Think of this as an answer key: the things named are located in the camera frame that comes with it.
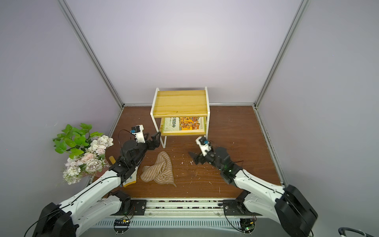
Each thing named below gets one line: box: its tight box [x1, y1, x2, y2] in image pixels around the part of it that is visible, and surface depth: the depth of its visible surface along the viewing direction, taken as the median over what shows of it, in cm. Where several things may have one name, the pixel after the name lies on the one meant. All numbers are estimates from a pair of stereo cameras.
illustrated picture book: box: [163, 116, 205, 132], surface depth 89 cm
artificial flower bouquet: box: [52, 122, 114, 186], surface depth 63 cm
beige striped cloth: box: [140, 151, 177, 188], surface depth 85 cm
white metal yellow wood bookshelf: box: [150, 86, 211, 149], surface depth 82 cm
